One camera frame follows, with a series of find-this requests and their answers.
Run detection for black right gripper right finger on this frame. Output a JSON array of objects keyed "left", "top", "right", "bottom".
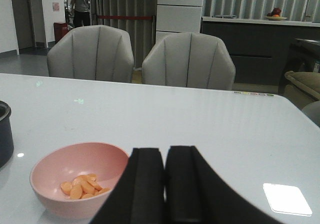
[{"left": 165, "top": 146, "right": 278, "bottom": 223}]

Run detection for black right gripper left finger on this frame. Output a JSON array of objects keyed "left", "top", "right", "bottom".
[{"left": 90, "top": 148, "right": 165, "bottom": 223}]

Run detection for orange ham slices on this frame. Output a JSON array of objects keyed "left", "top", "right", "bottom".
[{"left": 60, "top": 173, "right": 111, "bottom": 200}]

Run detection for pink bowl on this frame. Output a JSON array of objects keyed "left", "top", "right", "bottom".
[{"left": 30, "top": 142, "right": 129, "bottom": 219}]

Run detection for dark blue saucepan purple handle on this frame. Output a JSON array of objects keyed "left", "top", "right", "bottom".
[{"left": 0, "top": 101, "right": 14, "bottom": 167}]

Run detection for right grey upholstered chair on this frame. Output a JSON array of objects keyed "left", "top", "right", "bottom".
[{"left": 142, "top": 33, "right": 236, "bottom": 90}]

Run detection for grey upholstered chair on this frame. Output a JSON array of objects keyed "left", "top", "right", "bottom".
[
  {"left": 142, "top": 33, "right": 236, "bottom": 90},
  {"left": 47, "top": 25, "right": 134, "bottom": 83}
]

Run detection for left grey upholstered chair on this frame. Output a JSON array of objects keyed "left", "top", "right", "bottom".
[{"left": 47, "top": 25, "right": 134, "bottom": 83}]

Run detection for olive cushion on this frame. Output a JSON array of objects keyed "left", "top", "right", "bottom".
[{"left": 283, "top": 71, "right": 320, "bottom": 109}]

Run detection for dark grey kitchen counter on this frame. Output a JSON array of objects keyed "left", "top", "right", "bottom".
[{"left": 201, "top": 17, "right": 320, "bottom": 86}]

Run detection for red barrier belt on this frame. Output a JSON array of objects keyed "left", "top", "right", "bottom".
[{"left": 96, "top": 16, "right": 154, "bottom": 20}]

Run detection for red trash bin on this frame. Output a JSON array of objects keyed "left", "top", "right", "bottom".
[{"left": 53, "top": 22, "right": 69, "bottom": 43}]

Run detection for white refrigerator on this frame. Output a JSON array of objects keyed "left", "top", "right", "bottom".
[{"left": 155, "top": 0, "right": 205, "bottom": 41}]

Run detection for fruit plate on counter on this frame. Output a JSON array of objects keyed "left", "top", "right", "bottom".
[{"left": 265, "top": 8, "right": 287, "bottom": 21}]

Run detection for person in grey shirt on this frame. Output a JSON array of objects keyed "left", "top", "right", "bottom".
[{"left": 71, "top": 0, "right": 91, "bottom": 28}]

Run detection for chrome faucet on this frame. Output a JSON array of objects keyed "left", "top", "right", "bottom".
[{"left": 302, "top": 0, "right": 316, "bottom": 22}]

